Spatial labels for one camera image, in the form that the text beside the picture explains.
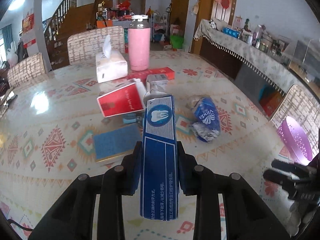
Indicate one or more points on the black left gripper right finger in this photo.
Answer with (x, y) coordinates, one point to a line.
(247, 216)

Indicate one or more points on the mesh food cover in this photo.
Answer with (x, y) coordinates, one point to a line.
(305, 53)

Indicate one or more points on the green plastic bucket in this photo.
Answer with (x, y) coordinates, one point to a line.
(176, 41)

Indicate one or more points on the blue Vinda packet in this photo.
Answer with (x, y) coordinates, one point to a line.
(207, 123)

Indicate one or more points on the patterned chair far side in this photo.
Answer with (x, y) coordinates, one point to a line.
(83, 47)

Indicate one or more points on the red and white carton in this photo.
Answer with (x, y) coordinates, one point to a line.
(123, 99)

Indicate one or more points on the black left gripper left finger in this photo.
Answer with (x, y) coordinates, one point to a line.
(71, 216)

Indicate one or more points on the patterned chair left side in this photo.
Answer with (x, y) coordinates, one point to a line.
(26, 70)

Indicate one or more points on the blue toothpaste box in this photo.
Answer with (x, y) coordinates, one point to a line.
(159, 185)

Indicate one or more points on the wooden staircase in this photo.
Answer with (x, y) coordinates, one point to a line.
(69, 19)

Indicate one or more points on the purple plastic basket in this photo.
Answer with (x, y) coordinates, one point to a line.
(296, 140)

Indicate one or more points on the pink thermos bottle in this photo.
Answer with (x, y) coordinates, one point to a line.
(139, 39)

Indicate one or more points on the patterned chair right side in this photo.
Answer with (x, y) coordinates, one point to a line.
(304, 108)

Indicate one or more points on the sideboard with patterned cloth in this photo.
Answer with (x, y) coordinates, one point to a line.
(269, 69)

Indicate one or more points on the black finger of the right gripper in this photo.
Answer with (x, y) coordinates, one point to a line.
(299, 181)

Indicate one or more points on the patterned chair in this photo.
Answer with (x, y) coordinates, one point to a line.
(26, 70)
(304, 108)
(83, 47)

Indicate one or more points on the long red box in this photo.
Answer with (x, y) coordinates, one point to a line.
(142, 75)

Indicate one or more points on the small grey white box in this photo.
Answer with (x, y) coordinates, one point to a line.
(156, 82)

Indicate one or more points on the white tissue pack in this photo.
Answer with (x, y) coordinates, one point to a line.
(110, 64)

